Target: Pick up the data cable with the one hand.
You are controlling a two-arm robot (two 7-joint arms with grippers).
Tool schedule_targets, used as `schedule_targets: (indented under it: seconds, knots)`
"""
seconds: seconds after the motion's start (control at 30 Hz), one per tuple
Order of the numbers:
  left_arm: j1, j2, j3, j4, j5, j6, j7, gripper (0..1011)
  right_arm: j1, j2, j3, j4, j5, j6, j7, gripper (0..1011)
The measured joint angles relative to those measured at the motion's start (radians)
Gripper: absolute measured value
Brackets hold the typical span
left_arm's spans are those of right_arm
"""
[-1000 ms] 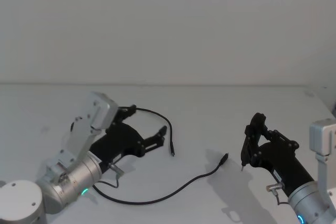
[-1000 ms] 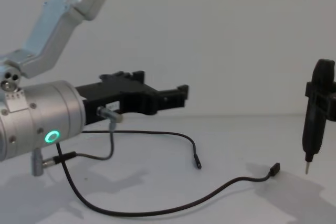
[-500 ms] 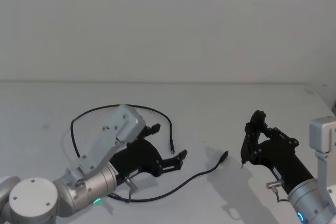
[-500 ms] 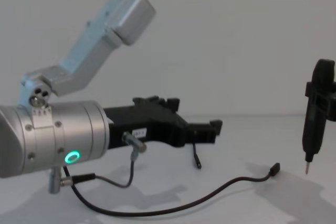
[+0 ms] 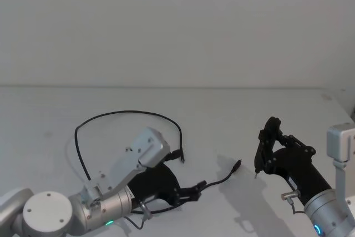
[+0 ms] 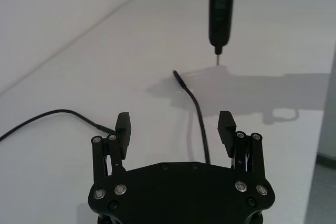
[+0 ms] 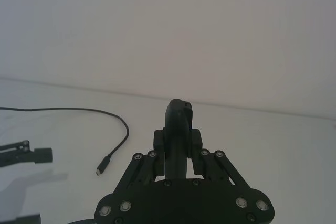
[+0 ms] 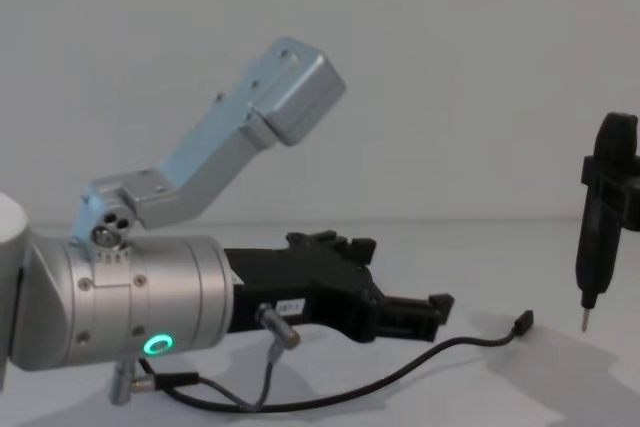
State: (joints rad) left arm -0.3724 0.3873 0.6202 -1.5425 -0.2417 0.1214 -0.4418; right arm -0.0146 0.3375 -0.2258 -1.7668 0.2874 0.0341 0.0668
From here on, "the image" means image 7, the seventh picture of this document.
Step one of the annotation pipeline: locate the white table cloth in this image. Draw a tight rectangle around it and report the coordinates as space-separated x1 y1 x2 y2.
0 77 336 224

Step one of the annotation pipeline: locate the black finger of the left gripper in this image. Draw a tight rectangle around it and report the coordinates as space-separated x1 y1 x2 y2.
0 140 53 168
15 213 41 224

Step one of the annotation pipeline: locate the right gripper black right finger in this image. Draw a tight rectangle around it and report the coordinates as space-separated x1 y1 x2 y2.
189 129 254 191

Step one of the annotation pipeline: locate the thin black cable with plug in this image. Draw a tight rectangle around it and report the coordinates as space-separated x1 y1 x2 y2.
0 106 130 177

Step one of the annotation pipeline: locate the black rounded oblong device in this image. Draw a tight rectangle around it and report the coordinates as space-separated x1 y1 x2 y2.
163 99 194 180

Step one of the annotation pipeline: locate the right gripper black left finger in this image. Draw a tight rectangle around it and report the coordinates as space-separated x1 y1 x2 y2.
113 129 166 196

